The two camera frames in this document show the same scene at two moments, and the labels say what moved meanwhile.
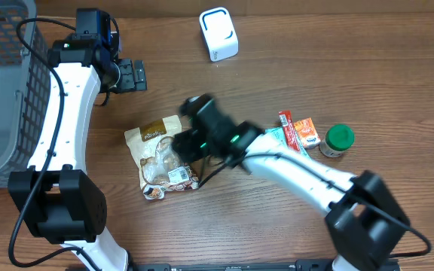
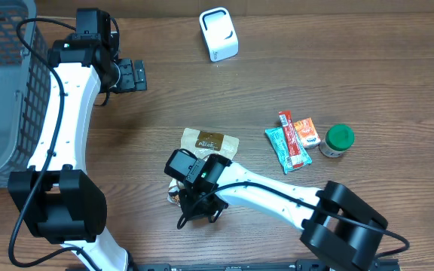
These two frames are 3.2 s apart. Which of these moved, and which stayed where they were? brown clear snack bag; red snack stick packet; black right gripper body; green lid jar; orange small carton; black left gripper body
Moved: black right gripper body; brown clear snack bag
Stayed: orange small carton; green lid jar; black left gripper body; red snack stick packet
